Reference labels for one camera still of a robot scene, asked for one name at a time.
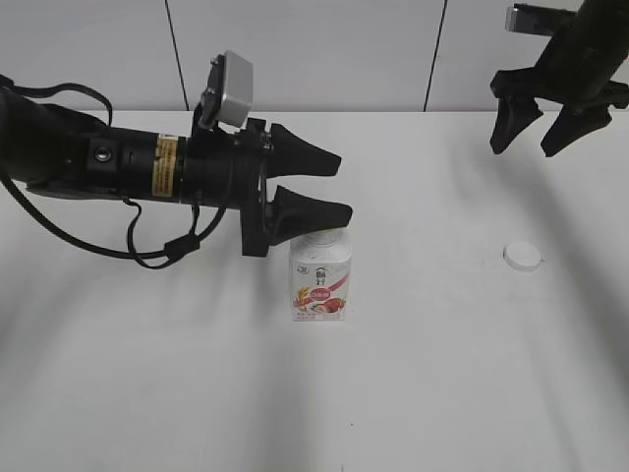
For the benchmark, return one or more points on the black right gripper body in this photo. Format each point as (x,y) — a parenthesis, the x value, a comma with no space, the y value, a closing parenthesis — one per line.
(579,79)

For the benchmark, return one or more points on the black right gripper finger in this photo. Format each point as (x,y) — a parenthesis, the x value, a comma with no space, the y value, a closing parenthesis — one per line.
(573,124)
(514,115)

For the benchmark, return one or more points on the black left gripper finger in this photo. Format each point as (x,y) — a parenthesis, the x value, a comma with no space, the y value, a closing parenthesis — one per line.
(293,215)
(289,155)

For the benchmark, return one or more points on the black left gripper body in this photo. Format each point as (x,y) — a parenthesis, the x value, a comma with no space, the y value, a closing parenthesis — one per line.
(224,171)

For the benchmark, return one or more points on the white yili changqing yogurt bottle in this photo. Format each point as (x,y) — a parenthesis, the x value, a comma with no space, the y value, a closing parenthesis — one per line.
(319,269)

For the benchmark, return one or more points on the white plastic bottle cap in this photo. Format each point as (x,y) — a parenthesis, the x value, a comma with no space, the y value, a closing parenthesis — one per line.
(522,256)

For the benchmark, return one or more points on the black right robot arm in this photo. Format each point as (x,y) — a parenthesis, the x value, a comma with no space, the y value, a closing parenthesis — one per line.
(585,49)

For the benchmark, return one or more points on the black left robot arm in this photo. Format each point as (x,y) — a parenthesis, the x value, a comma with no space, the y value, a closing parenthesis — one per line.
(55,152)

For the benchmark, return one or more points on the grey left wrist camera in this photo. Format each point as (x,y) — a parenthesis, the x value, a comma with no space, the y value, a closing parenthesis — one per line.
(229,93)

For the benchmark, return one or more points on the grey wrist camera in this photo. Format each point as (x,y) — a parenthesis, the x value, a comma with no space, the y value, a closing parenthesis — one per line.
(536,20)
(229,93)

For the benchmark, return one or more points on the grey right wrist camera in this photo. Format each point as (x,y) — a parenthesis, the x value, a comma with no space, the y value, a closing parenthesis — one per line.
(536,20)

